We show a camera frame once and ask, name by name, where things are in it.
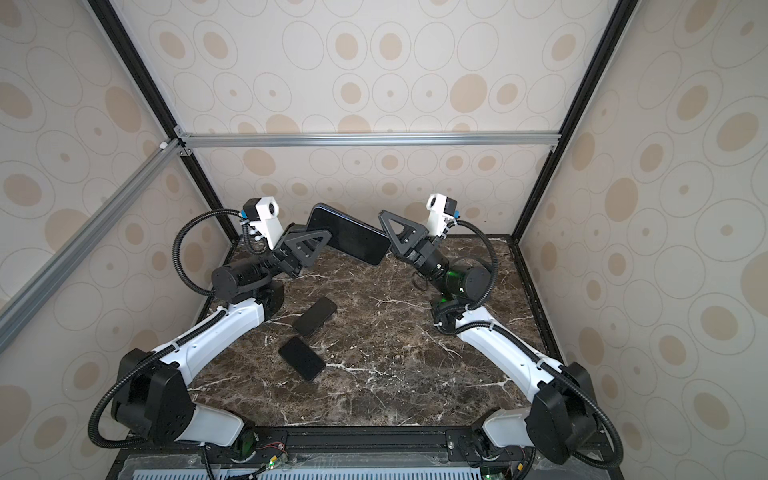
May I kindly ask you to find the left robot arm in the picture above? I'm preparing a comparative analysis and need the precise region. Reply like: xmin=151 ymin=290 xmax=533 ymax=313
xmin=87 ymin=227 xmax=332 ymax=456

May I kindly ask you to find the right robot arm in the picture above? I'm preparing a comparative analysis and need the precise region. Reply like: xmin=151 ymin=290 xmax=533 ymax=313
xmin=378 ymin=210 xmax=624 ymax=470

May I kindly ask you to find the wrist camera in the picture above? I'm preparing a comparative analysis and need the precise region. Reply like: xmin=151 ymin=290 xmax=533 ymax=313
xmin=426 ymin=193 xmax=459 ymax=238
xmin=240 ymin=196 xmax=284 ymax=250

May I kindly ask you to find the left aluminium rail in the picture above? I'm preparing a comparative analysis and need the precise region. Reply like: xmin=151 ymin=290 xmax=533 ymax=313
xmin=1 ymin=139 xmax=181 ymax=350

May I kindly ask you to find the right black corner post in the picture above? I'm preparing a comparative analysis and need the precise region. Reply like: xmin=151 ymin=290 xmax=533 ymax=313
xmin=511 ymin=0 xmax=640 ymax=242

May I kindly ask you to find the black corner post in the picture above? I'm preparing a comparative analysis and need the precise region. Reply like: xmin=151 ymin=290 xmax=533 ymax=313
xmin=511 ymin=0 xmax=640 ymax=242
xmin=86 ymin=0 xmax=223 ymax=210

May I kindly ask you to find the horizontal aluminium rail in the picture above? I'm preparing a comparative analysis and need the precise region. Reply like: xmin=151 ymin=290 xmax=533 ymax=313
xmin=181 ymin=131 xmax=561 ymax=148

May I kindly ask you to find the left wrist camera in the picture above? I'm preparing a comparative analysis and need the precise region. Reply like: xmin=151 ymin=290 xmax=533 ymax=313
xmin=240 ymin=196 xmax=284 ymax=250

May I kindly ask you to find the blue phone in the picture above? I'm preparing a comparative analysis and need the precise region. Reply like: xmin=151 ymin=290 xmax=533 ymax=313
xmin=307 ymin=203 xmax=391 ymax=265

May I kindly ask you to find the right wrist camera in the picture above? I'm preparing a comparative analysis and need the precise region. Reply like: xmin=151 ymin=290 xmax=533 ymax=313
xmin=426 ymin=193 xmax=459 ymax=238

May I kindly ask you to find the black phone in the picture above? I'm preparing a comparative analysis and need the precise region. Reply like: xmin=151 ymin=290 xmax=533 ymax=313
xmin=278 ymin=336 xmax=326 ymax=382
xmin=292 ymin=297 xmax=337 ymax=337

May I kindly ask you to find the left black corner post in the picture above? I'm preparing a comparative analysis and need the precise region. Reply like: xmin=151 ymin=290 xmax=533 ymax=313
xmin=86 ymin=0 xmax=223 ymax=210

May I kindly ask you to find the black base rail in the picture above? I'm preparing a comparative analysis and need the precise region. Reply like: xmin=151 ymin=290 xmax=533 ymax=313
xmin=107 ymin=426 xmax=622 ymax=479

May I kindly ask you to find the black phone lower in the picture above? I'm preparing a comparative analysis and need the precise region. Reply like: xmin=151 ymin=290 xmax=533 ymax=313
xmin=278 ymin=336 xmax=326 ymax=382

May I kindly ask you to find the black phone upper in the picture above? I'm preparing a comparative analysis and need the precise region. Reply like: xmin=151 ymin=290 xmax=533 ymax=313
xmin=292 ymin=297 xmax=337 ymax=337

